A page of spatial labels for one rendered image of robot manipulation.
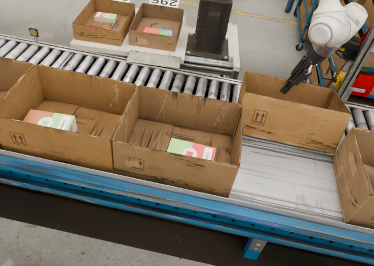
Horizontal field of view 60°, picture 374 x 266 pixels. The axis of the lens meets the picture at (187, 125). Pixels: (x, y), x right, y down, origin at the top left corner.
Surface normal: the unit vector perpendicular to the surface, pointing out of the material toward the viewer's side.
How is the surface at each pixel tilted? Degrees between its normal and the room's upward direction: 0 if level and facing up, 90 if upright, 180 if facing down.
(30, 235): 0
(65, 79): 90
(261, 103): 73
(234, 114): 90
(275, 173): 0
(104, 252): 0
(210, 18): 90
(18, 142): 91
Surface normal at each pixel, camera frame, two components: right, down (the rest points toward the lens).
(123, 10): -0.12, 0.67
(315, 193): 0.11, -0.71
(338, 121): -0.15, 0.42
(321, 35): -0.62, 0.45
